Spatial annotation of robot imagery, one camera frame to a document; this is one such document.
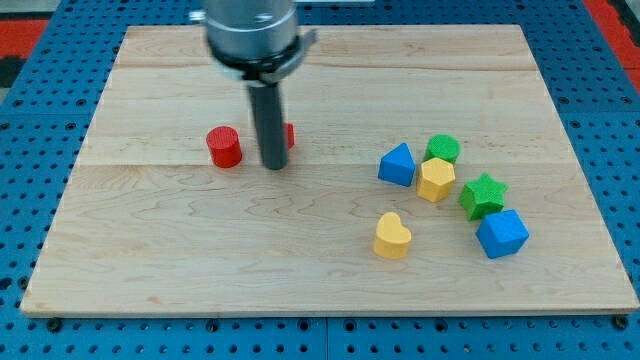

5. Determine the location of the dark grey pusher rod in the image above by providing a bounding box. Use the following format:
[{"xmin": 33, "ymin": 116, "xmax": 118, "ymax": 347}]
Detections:
[{"xmin": 247, "ymin": 84, "xmax": 288, "ymax": 170}]

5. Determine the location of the red cylinder block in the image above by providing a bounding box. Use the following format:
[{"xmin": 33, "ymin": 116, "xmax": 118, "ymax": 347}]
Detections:
[{"xmin": 206, "ymin": 126, "xmax": 243, "ymax": 168}]

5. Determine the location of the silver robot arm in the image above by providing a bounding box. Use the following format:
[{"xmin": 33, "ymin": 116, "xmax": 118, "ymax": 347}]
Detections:
[{"xmin": 189, "ymin": 0, "xmax": 317, "ymax": 170}]

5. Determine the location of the red star block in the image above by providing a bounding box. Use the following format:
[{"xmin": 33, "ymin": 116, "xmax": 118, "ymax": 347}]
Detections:
[{"xmin": 285, "ymin": 122, "xmax": 295, "ymax": 149}]

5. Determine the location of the green star block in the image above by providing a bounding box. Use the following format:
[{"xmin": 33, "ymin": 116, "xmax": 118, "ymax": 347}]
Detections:
[{"xmin": 458, "ymin": 173, "xmax": 509, "ymax": 221}]

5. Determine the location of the blue triangle block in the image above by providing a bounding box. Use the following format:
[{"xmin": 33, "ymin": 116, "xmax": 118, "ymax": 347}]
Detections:
[{"xmin": 377, "ymin": 143, "xmax": 416, "ymax": 187}]

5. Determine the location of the light wooden board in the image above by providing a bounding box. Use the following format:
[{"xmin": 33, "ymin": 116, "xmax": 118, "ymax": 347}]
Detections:
[{"xmin": 20, "ymin": 25, "xmax": 639, "ymax": 318}]

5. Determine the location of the green cylinder block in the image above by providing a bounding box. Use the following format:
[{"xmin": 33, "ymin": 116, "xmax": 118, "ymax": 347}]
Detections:
[{"xmin": 423, "ymin": 134, "xmax": 461, "ymax": 164}]

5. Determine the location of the yellow hexagon block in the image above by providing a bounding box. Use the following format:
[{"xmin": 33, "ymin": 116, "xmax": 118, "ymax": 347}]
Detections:
[{"xmin": 417, "ymin": 158, "xmax": 456, "ymax": 203}]

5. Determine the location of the yellow heart block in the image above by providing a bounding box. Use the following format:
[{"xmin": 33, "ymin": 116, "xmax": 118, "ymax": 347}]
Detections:
[{"xmin": 373, "ymin": 212, "xmax": 412, "ymax": 259}]

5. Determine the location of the blue cube block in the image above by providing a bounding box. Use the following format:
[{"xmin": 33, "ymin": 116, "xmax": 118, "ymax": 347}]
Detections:
[{"xmin": 476, "ymin": 209, "xmax": 530, "ymax": 259}]

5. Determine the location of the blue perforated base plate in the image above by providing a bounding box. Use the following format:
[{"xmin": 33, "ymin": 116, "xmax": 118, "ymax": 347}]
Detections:
[{"xmin": 1, "ymin": 0, "xmax": 639, "ymax": 359}]

